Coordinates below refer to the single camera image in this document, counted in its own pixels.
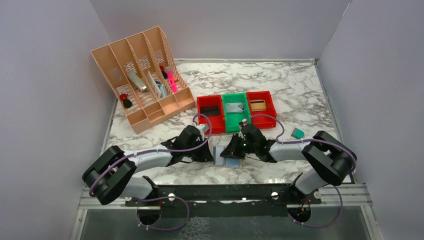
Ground striped grey card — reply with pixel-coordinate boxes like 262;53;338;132
211;146;226;167
225;102;245;114

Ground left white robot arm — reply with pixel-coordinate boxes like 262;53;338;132
82;123;214;205

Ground beige card holder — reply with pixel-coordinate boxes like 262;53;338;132
210;157;243;169

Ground silver stapler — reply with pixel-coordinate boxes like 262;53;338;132
127;70;147;92

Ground black mounting rail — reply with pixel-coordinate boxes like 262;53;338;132
125;183;322;218

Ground pink highlighter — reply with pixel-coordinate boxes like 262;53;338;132
166;70;178;93

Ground teal eraser block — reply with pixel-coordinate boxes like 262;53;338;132
291;127;305;140

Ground black card in bin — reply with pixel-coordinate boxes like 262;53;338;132
199;105;221;117

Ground right red bin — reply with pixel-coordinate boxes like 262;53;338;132
246;91;277;129

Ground gold credit card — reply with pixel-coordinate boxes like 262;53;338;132
249;99;267;112

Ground peach desk file organizer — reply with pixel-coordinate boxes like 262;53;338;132
91;26;195;134

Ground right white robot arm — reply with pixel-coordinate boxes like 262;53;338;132
220;123;357;199

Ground green bin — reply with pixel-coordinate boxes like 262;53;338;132
221;92;251;133

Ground red and black stamp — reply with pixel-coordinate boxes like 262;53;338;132
119;93;133;109

